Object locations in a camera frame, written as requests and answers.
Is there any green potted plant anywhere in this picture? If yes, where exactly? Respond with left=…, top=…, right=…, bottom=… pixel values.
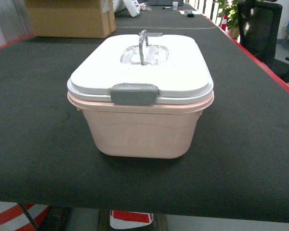
left=213, top=0, right=239, bottom=40

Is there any brown cardboard box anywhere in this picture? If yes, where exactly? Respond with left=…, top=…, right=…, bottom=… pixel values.
left=24, top=0, right=116, bottom=39

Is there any white box lid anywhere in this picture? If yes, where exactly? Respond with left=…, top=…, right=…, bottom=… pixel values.
left=67, top=34, right=214, bottom=105

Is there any white paper cup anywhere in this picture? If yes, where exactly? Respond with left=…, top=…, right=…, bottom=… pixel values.
left=172, top=1, right=178, bottom=11

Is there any red white striped bollard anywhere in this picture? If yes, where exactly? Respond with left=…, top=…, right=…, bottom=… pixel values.
left=0, top=201, right=50, bottom=231

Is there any black mesh office chair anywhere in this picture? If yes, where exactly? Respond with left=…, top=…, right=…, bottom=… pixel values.
left=237, top=0, right=282, bottom=70

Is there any pink plastic storage box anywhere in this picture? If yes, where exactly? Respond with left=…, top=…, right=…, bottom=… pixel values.
left=67, top=93, right=214, bottom=159

